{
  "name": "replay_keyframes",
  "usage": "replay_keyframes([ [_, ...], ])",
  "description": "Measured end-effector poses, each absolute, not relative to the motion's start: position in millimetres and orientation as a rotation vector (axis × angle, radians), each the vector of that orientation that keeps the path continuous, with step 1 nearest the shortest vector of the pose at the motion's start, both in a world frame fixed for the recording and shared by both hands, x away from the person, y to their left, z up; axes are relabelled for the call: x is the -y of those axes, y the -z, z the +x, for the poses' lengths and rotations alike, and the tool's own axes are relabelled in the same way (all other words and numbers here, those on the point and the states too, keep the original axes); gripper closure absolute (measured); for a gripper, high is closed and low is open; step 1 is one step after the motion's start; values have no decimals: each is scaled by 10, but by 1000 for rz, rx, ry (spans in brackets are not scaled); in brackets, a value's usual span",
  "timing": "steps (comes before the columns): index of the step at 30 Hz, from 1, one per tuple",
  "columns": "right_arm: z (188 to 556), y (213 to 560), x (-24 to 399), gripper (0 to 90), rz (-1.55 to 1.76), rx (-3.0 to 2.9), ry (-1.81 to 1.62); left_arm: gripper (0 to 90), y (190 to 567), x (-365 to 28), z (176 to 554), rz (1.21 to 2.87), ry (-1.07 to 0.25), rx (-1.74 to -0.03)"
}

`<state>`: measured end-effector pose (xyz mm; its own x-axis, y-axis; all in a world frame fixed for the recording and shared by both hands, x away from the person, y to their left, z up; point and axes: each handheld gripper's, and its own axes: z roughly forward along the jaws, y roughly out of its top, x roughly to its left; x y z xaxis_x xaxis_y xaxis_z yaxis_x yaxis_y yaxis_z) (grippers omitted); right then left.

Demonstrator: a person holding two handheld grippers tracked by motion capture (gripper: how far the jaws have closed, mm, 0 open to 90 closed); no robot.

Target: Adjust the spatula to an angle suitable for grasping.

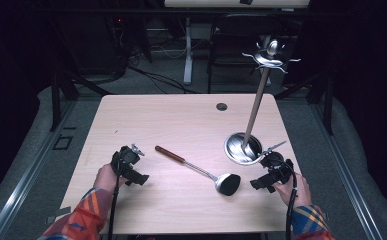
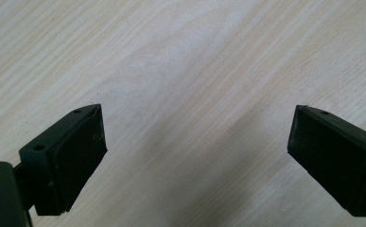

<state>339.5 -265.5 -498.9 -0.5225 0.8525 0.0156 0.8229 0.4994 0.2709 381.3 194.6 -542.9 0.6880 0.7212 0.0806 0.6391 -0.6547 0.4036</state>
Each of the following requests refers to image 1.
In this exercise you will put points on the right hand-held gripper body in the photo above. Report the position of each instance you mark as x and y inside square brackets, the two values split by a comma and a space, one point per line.
[274, 171]

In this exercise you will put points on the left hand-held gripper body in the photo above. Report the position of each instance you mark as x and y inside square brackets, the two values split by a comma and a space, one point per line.
[127, 168]

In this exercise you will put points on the metal utensil rack stand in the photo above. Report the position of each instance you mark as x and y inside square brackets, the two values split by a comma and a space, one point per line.
[252, 116]

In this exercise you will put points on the person's left hand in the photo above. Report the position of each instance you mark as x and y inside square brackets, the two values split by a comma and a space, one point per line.
[106, 178]

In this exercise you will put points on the person's right hand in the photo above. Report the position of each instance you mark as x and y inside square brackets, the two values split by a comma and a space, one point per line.
[297, 193]

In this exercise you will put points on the black metal stand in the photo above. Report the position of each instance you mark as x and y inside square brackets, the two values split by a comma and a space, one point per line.
[56, 100]
[327, 103]

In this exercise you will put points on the white desk leg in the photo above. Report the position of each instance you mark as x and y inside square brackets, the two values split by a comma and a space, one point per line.
[188, 53]

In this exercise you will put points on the black chair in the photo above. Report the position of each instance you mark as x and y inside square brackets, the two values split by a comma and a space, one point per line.
[237, 40]

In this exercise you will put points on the white desk top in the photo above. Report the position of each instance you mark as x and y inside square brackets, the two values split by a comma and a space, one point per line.
[214, 3]

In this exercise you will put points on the aluminium floor rail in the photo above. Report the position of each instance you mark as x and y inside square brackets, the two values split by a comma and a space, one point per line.
[17, 190]
[344, 173]

